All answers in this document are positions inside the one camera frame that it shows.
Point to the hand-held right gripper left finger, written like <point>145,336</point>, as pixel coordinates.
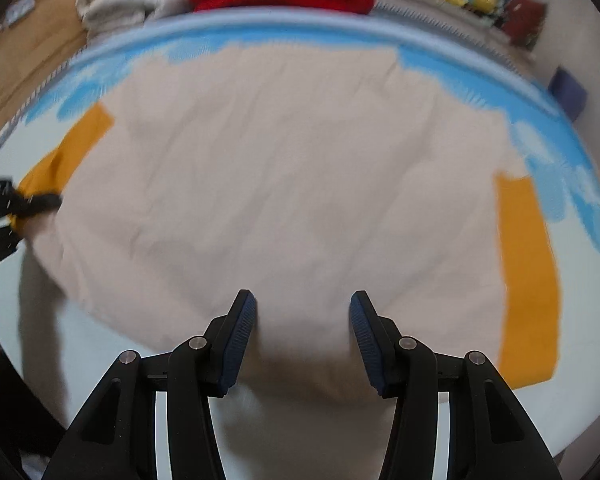
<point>235,340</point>

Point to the dark red cushion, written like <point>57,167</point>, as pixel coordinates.
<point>526,20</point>

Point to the tissue pack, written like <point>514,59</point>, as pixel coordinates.
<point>16,12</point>

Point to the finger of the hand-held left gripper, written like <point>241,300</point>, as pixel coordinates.
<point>0,245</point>
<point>37,204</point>

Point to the blue patterned bed mat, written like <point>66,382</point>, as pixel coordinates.
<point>555,170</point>

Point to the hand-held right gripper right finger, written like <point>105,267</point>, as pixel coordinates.
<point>367,340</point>

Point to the beige and mustard hooded jacket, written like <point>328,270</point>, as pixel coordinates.
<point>290,200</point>

